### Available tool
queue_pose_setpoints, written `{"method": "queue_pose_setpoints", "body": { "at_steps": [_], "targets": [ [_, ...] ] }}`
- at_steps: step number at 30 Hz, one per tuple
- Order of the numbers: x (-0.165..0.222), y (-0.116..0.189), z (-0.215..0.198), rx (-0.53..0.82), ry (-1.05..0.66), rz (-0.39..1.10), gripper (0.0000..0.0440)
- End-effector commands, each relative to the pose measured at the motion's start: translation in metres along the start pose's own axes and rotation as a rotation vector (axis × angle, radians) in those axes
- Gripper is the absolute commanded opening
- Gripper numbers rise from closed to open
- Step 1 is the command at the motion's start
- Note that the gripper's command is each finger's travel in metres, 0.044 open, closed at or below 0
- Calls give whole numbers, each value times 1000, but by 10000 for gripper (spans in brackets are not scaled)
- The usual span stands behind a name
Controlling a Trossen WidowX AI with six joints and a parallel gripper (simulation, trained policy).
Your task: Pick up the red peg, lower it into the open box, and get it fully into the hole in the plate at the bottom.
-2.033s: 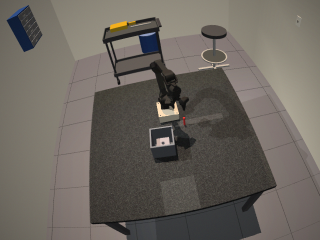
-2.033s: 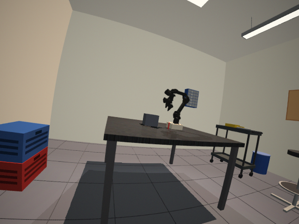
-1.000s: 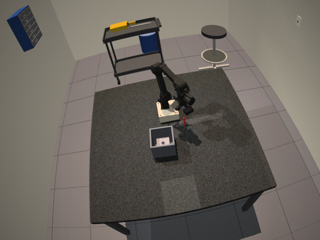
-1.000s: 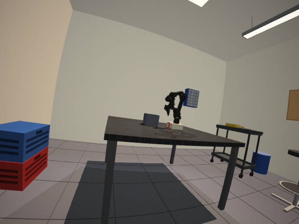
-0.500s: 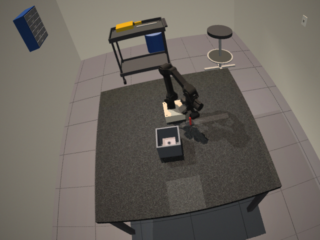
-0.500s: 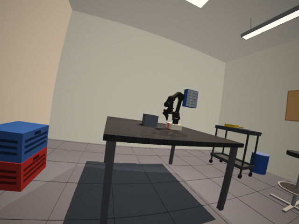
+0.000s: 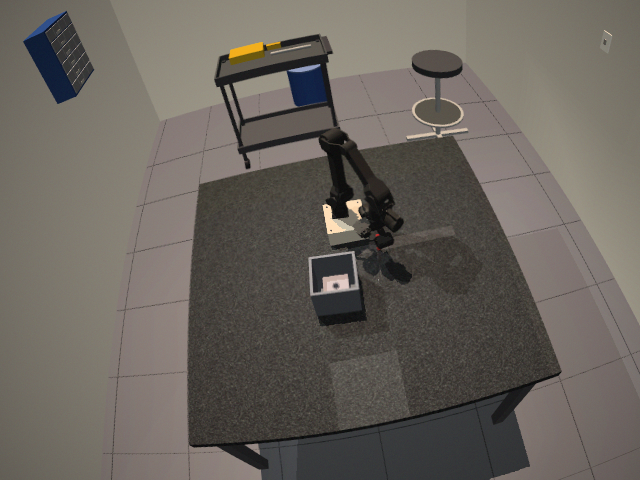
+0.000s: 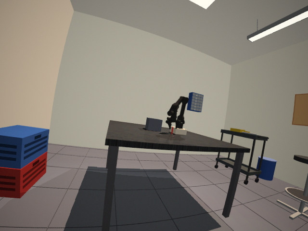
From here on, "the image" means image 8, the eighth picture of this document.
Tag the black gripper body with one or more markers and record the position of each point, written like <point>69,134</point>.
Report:
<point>173,119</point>

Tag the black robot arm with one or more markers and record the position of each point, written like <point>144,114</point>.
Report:
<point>174,108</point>

